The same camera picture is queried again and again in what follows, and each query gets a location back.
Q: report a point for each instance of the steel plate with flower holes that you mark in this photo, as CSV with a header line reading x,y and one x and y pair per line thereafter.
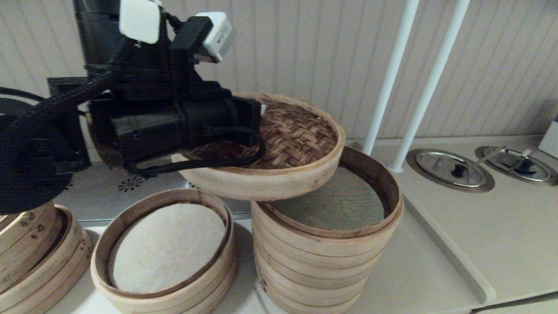
x,y
100,196

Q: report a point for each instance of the wide shallow bamboo steamer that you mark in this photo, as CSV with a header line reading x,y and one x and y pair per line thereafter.
x,y
65,270

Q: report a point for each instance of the tall bamboo steamer stack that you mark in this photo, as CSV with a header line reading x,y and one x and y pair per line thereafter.
x,y
314,279

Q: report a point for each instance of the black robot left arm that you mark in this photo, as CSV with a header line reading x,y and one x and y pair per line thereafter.
x,y
35,174

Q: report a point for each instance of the white box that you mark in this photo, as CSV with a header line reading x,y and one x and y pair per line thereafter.
x,y
550,139

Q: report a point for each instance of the bamboo steamer with heart marks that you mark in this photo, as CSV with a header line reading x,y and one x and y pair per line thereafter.
x,y
30,248

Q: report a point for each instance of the white metal pole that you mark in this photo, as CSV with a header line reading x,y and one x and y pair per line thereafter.
x,y
392,65
436,65

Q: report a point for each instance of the steel pot lid black knob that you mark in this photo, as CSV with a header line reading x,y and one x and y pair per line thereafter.
x,y
436,168
538,174

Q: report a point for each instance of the short bamboo steamer stack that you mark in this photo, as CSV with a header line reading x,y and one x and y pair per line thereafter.
x,y
205,292

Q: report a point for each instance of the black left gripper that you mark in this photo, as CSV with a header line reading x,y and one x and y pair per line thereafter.
x,y
196,126

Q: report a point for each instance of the white paper steamer liner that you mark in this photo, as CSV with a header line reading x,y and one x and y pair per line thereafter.
x,y
168,248

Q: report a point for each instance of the round steel lid left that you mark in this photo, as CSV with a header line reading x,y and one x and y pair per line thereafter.
x,y
410,162

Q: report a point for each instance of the woven bamboo steamer lid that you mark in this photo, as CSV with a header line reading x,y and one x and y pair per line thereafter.
x,y
296,139

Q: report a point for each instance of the round steel lid right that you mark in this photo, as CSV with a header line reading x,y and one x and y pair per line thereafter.
x,y
478,153

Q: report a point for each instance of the round steel lid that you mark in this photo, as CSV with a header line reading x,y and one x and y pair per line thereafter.
x,y
478,153
410,162

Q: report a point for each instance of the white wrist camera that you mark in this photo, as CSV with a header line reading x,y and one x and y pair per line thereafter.
x,y
218,37

